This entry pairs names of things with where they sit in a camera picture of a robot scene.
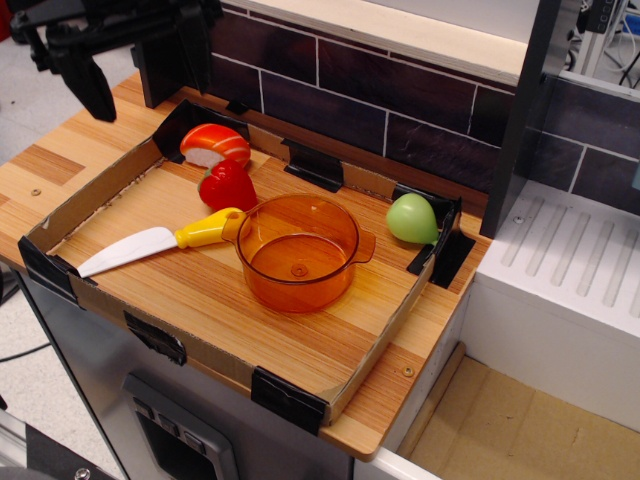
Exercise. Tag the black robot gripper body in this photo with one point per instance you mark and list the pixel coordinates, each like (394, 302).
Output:
(95, 27)

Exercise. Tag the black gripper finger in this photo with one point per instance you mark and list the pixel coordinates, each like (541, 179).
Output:
(86, 81)

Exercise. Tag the salmon sushi toy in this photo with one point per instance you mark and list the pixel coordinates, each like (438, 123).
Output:
(207, 145)

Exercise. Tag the orange transparent plastic pot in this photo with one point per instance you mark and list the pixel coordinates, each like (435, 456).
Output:
(298, 252)

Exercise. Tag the cardboard fence with black tape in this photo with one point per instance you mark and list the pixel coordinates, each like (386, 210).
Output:
(342, 372)

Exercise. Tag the red toy strawberry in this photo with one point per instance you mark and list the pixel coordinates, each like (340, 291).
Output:
(226, 185)

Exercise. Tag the silver toy oven front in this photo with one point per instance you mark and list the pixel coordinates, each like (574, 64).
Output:
(164, 420)

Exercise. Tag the green toy pear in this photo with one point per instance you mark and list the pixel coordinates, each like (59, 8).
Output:
(411, 218)

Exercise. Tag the white toy sink drainboard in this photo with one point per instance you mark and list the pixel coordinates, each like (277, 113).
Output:
(555, 302)

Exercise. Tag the dark left backsplash post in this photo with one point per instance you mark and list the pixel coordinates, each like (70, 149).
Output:
(162, 69)

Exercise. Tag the yellow handled toy knife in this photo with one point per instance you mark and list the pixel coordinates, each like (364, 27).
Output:
(157, 239)

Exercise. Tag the dark grey vertical post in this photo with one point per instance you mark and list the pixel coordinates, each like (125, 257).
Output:
(544, 60)

